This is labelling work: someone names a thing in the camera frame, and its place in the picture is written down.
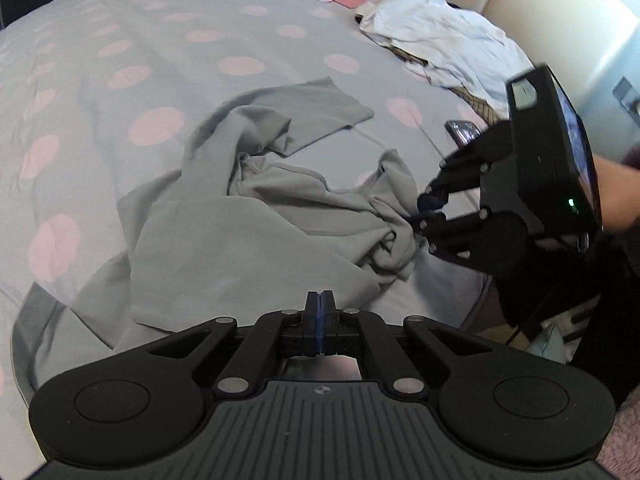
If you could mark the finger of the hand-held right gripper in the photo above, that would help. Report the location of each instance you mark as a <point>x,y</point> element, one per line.
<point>430,202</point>
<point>440,225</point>

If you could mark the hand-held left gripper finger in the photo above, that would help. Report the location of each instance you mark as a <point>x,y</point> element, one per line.
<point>315,330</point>
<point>326,330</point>

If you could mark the light grey-blue long-sleeve shirt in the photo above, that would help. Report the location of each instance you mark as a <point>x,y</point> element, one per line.
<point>225,240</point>

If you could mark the person's right forearm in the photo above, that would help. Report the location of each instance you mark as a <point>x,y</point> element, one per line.
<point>620,195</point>

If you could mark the black smartphone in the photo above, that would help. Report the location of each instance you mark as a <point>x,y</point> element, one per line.
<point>462,132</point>

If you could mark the olive striped garment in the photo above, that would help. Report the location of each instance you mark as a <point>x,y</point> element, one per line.
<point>475,102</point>

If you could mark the white shirt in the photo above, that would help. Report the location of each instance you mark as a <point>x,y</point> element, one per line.
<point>450,35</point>

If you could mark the cream padded headboard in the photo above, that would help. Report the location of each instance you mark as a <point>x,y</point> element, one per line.
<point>560,5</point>

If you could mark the pale pink fluffy cloth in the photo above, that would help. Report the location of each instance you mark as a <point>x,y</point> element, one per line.
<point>625,440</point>

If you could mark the grey wall switch panel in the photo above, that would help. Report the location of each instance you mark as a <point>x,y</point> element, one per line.
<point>625,92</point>

